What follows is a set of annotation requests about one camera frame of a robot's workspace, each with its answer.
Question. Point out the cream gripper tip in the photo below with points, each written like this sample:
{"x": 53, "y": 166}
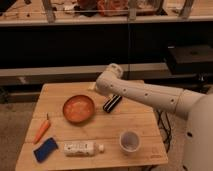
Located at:
{"x": 92, "y": 87}

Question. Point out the orange ceramic bowl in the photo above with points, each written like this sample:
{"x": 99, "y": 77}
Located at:
{"x": 78, "y": 108}

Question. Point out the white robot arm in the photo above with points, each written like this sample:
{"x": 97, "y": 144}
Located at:
{"x": 196, "y": 108}

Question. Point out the black white striped block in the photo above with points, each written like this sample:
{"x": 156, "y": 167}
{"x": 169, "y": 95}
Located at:
{"x": 111, "y": 103}

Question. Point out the wooden table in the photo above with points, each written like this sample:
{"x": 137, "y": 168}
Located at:
{"x": 103, "y": 129}

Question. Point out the white plastic bottle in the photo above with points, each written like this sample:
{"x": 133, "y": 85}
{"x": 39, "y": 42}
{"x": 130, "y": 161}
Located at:
{"x": 82, "y": 148}

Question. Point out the orange carrot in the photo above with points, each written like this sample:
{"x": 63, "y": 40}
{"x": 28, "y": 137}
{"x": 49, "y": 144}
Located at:
{"x": 41, "y": 131}

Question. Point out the metal shelf rack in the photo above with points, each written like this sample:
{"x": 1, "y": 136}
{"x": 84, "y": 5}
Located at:
{"x": 78, "y": 48}

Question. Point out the white paper cup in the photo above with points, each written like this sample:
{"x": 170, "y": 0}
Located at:
{"x": 129, "y": 142}

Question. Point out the blue sponge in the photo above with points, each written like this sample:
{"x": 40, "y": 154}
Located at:
{"x": 42, "y": 152}

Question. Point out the orange clutter on shelf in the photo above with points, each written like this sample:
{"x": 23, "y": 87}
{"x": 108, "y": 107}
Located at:
{"x": 114, "y": 7}

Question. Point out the black box on shelf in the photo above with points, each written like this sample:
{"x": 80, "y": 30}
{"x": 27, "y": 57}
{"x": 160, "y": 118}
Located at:
{"x": 190, "y": 59}

